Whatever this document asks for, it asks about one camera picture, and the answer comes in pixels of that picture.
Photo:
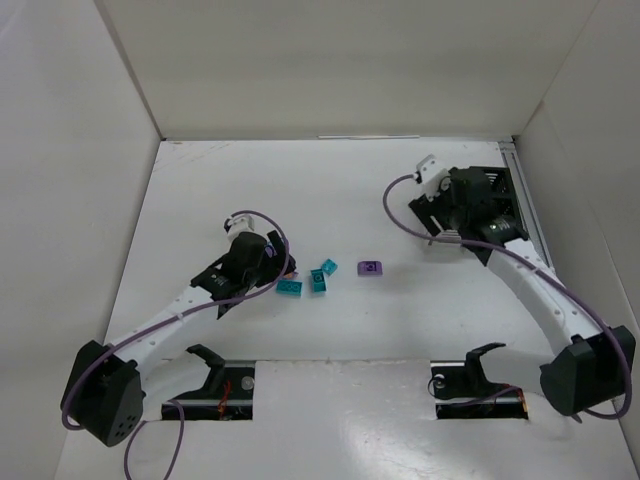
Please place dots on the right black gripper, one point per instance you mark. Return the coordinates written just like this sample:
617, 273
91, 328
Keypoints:
433, 215

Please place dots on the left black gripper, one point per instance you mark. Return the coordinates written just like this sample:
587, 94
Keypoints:
279, 251

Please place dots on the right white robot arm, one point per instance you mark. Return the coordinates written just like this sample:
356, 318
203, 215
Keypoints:
592, 361

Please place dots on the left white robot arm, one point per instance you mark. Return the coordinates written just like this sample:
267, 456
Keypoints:
108, 385

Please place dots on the teal two-by-three lego brick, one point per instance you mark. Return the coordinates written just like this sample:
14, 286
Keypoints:
288, 287

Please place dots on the teal tall lego brick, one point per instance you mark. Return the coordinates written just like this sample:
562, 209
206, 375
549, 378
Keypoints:
318, 282

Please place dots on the white slatted container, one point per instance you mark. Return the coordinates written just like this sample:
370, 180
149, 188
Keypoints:
445, 248

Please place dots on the small teal lego brick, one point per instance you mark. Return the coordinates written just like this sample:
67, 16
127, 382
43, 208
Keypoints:
329, 267

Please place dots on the black slatted container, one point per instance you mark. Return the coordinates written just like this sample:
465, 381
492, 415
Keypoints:
504, 195

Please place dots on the purple square lego brick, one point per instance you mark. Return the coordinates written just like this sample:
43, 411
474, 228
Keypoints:
370, 268

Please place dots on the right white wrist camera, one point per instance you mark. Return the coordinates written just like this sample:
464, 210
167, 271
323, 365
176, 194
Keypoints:
433, 177

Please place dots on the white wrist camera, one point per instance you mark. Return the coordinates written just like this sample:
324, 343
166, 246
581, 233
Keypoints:
433, 177
237, 224

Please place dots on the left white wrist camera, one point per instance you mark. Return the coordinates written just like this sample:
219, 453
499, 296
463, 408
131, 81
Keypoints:
237, 224

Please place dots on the aluminium rail right edge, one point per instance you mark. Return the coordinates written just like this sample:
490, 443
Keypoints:
508, 150

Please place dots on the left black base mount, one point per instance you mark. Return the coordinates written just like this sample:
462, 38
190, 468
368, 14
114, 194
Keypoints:
224, 391

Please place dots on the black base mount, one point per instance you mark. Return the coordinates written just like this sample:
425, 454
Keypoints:
224, 391
462, 391

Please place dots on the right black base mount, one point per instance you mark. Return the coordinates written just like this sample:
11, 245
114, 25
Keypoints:
462, 391

